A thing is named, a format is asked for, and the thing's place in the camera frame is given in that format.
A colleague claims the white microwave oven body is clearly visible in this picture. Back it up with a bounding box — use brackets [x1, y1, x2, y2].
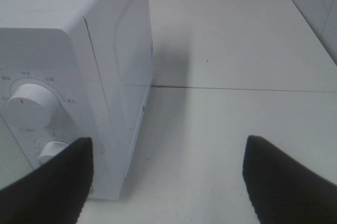
[1, 0, 154, 200]

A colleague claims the upper white power knob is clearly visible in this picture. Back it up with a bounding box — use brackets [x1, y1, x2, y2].
[5, 83, 60, 128]

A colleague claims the white timer knob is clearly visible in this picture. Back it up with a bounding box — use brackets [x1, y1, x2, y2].
[37, 141, 69, 165]

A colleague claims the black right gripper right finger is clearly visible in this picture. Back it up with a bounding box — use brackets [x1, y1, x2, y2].
[242, 135, 336, 223]

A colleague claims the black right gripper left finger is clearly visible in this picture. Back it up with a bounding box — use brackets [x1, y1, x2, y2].
[1, 138, 94, 223]

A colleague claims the white adjacent back table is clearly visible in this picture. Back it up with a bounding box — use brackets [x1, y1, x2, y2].
[149, 0, 336, 92]

